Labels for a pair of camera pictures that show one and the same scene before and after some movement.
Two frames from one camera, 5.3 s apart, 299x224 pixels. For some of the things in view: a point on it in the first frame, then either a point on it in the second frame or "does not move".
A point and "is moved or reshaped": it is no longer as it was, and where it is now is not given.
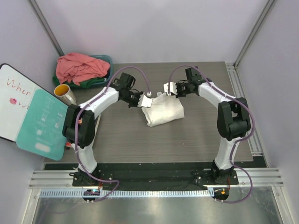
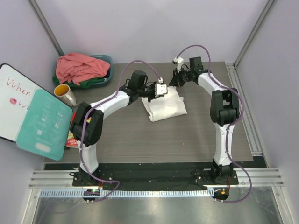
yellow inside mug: [63, 92] does not move
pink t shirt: [74, 68] does not move
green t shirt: [85, 84] does not move
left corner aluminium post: [46, 26] does not move
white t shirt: [165, 109] is moved or reshaped
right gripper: [179, 94] → [176, 80]
